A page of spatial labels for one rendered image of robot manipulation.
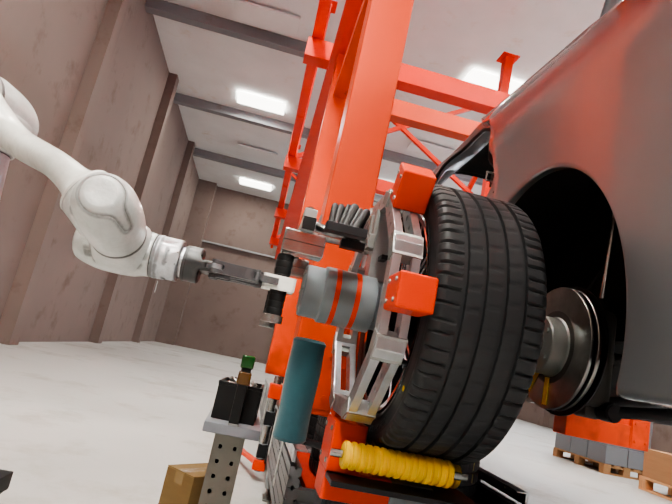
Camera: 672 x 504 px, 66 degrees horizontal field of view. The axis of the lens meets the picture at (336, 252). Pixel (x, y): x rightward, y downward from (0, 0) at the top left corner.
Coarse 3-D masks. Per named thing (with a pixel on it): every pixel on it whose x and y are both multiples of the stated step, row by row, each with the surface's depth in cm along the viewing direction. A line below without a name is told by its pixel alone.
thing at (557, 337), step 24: (552, 312) 140; (576, 312) 129; (552, 336) 129; (576, 336) 127; (600, 336) 122; (552, 360) 129; (576, 360) 125; (552, 384) 132; (576, 384) 123; (552, 408) 130
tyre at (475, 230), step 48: (432, 192) 119; (432, 240) 109; (480, 240) 105; (528, 240) 109; (480, 288) 101; (528, 288) 102; (432, 336) 98; (480, 336) 99; (528, 336) 100; (432, 384) 100; (480, 384) 100; (528, 384) 101; (384, 432) 111; (432, 432) 106; (480, 432) 105
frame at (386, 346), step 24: (408, 216) 117; (408, 240) 106; (408, 264) 108; (384, 288) 105; (384, 312) 103; (336, 336) 151; (384, 336) 102; (336, 360) 144; (384, 360) 103; (336, 384) 137; (360, 384) 107; (384, 384) 107; (336, 408) 125; (360, 408) 113
